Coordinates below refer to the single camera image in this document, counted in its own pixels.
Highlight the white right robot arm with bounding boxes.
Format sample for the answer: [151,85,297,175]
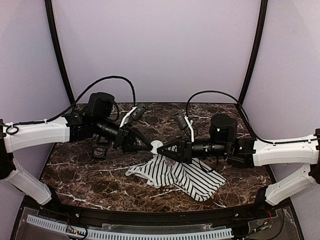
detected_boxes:
[156,113,320,206]

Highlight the black square box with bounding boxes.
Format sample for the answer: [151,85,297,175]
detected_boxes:
[96,136,111,146]
[92,146,108,159]

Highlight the black left frame post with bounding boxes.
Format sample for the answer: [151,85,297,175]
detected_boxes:
[44,0,75,104]

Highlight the black square box front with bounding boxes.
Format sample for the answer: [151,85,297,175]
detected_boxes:
[92,146,108,159]

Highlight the white slotted cable duct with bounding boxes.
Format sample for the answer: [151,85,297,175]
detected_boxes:
[22,214,234,240]

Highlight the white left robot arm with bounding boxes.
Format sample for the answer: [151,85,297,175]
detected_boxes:
[0,92,153,206]

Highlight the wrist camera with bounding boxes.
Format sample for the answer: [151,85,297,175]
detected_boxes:
[119,103,148,127]
[174,111,195,143]

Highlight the black front table rail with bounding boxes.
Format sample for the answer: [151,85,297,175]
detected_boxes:
[22,196,293,227]

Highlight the black right frame post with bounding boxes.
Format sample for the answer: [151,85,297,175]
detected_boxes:
[238,0,269,105]

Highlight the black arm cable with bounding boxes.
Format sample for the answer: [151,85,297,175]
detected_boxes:
[0,75,137,133]
[186,90,320,146]

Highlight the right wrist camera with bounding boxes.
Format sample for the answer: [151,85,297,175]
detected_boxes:
[174,111,195,143]

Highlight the black square box rear left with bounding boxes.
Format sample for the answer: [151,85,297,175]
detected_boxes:
[96,136,111,146]

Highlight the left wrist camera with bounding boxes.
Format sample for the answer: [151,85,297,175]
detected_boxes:
[119,103,148,127]

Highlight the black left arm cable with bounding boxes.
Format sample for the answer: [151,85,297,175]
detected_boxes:
[0,75,137,133]

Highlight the striped black white garment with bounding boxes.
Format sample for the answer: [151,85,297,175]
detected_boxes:
[125,153,227,202]

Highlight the black frame post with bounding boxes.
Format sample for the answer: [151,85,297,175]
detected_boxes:
[44,0,75,104]
[238,0,269,105]

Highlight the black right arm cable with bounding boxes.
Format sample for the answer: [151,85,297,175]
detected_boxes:
[186,90,320,146]

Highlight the purple round brooch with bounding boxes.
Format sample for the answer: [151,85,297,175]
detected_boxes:
[150,140,164,155]

